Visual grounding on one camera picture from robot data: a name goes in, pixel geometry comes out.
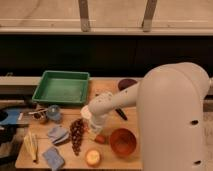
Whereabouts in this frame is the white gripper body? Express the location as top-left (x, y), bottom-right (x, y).
top-left (89, 115), bottom-right (107, 133)

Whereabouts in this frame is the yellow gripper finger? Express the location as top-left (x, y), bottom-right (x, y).
top-left (88, 133), bottom-right (97, 141)

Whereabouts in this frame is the red pepper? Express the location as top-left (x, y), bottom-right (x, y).
top-left (95, 135), bottom-right (106, 144)

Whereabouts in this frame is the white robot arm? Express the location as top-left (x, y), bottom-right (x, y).
top-left (88, 62), bottom-right (210, 171)

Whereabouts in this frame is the red bowl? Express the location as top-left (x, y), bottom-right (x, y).
top-left (109, 128), bottom-right (137, 157)

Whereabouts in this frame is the dark purple bowl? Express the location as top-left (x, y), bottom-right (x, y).
top-left (118, 78), bottom-right (137, 91)

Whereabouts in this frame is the white cup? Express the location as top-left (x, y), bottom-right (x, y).
top-left (80, 106), bottom-right (91, 119)

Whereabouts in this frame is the dark grape bunch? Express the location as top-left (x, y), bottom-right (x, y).
top-left (70, 119), bottom-right (84, 156)

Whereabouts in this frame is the yellow apple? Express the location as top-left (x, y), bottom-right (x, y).
top-left (85, 149), bottom-right (101, 167)

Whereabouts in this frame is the blue grey cloth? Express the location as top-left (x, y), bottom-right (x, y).
top-left (47, 125), bottom-right (69, 145)

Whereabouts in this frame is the blue cloth front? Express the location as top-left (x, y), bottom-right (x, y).
top-left (42, 147), bottom-right (65, 171)

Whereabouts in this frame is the green plastic tray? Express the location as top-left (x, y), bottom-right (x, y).
top-left (32, 70), bottom-right (90, 106)

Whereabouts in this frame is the small brown toy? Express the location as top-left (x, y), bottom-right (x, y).
top-left (29, 109), bottom-right (47, 124)

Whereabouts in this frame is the yellow corn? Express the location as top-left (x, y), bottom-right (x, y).
top-left (24, 132), bottom-right (38, 162)

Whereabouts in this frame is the blue black equipment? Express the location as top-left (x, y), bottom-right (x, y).
top-left (0, 105), bottom-right (29, 166)

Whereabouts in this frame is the black handled peeler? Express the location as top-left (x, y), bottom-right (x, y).
top-left (115, 108), bottom-right (128, 121)

